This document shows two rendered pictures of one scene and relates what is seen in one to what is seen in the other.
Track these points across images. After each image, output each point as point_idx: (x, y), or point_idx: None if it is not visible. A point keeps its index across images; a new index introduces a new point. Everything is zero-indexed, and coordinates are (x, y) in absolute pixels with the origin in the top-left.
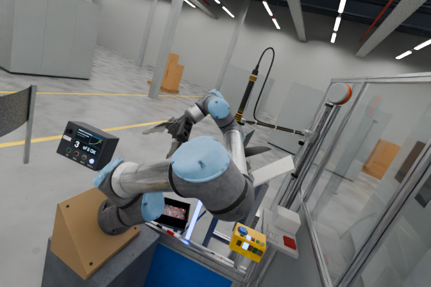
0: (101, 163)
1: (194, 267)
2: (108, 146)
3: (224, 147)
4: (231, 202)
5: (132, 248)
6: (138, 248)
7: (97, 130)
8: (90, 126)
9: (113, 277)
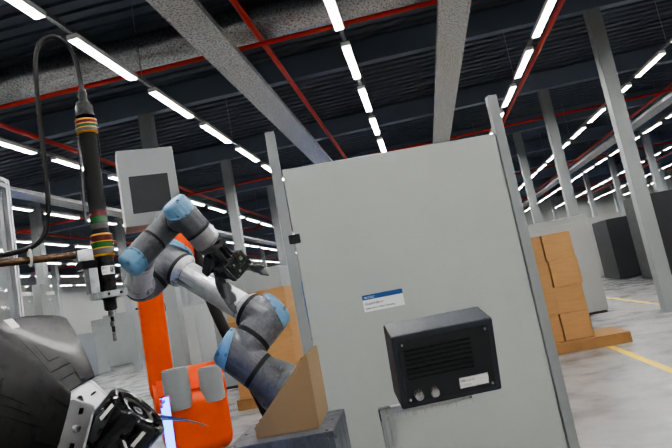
0: (393, 381)
1: None
2: (387, 345)
3: None
4: None
5: (251, 435)
6: (244, 437)
7: (431, 322)
8: (456, 319)
9: (250, 427)
